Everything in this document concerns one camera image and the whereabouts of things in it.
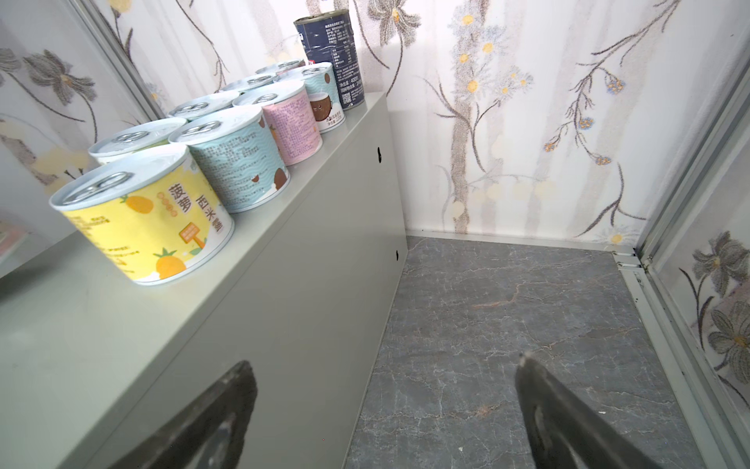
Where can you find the grey metal cabinet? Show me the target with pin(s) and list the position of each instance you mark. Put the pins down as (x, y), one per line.
(93, 364)

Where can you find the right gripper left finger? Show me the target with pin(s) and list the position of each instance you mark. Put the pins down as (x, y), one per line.
(207, 433)

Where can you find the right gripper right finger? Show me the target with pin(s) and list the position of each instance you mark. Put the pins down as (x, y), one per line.
(562, 429)

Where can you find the white lid can front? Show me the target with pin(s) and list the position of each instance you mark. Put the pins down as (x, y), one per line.
(251, 82)

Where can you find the pink label can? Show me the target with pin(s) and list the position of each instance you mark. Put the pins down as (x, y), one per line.
(282, 67)

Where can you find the dark blue tomato can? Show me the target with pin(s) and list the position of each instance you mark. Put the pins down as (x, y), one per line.
(329, 37)

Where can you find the yellow label can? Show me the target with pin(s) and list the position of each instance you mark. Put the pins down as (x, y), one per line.
(153, 214)

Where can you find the green label can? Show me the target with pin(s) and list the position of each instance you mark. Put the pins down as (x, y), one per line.
(144, 136)

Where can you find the teal label can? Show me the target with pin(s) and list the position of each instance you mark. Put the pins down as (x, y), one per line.
(202, 106)
(322, 89)

